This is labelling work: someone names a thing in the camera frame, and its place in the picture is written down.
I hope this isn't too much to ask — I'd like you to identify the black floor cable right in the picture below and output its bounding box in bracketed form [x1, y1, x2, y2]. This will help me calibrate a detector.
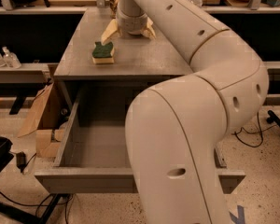
[232, 110, 280, 148]

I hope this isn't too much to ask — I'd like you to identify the brown cardboard box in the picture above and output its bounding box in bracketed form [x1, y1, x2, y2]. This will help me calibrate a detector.
[17, 63, 69, 159]

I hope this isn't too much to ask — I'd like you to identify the black power adapter left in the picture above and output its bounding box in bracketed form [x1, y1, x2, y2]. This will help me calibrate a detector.
[16, 152, 26, 172]

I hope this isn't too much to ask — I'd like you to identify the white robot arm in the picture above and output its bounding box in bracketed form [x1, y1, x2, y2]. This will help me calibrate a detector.
[117, 0, 269, 224]

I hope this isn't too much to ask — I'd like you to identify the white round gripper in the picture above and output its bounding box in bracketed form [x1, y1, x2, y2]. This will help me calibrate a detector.
[101, 9, 156, 45]

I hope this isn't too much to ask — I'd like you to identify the open grey top drawer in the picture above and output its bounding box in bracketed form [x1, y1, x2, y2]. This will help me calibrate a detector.
[35, 82, 236, 197]

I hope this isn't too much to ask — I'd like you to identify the green and yellow sponge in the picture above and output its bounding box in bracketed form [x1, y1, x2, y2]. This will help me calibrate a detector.
[91, 42, 115, 64]

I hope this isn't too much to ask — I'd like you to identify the grey wooden cabinet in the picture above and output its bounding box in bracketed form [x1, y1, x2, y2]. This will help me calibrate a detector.
[54, 7, 191, 105]

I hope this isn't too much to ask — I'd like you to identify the clear sanitizer bottle right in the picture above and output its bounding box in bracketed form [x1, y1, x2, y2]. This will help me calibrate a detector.
[2, 47, 21, 69]

